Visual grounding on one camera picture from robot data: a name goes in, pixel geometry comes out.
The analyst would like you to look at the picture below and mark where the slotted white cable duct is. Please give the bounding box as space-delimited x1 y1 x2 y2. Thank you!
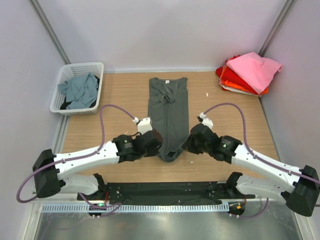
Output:
41 202 230 213

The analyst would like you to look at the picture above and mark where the dark grey t-shirt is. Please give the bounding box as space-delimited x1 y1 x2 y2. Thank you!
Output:
147 77 189 162

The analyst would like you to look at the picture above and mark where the red folded t-shirt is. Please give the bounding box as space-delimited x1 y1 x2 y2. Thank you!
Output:
215 55 257 93

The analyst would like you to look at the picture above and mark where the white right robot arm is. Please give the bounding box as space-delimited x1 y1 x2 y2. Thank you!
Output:
182 123 320 217

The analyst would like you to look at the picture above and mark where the white folded t-shirt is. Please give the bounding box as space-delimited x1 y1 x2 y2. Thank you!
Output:
221 85 261 97

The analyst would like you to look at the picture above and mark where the white plastic basket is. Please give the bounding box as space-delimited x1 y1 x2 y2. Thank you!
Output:
49 62 104 116

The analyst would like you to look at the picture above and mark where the pink folded t-shirt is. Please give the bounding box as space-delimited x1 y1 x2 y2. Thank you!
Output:
226 52 283 95

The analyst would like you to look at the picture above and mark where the aluminium frame rail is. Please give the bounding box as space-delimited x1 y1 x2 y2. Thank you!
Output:
29 180 305 204

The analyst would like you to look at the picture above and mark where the right aluminium corner post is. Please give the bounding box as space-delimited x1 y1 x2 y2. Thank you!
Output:
258 0 297 57

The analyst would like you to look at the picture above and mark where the left aluminium corner post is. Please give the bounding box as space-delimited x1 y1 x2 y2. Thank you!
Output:
28 0 71 65

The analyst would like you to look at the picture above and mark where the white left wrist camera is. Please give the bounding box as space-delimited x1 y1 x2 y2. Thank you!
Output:
132 117 153 135

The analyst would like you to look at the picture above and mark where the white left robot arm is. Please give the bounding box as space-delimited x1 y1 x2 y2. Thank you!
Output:
32 129 163 200

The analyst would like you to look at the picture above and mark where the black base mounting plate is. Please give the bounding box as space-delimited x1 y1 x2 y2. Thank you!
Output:
85 181 244 206

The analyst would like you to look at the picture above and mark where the light blue t-shirt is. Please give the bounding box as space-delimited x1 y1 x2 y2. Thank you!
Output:
58 72 100 110

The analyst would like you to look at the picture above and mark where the aluminium corner post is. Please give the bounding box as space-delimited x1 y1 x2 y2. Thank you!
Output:
28 0 71 65
258 0 297 57

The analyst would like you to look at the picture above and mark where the orange folded t-shirt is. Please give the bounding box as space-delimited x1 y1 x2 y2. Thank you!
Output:
218 79 269 96

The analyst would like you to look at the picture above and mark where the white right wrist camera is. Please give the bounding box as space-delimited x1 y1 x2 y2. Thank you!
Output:
197 112 214 129

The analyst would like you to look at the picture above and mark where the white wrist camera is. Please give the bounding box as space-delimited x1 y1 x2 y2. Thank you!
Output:
197 112 214 129
132 117 153 135

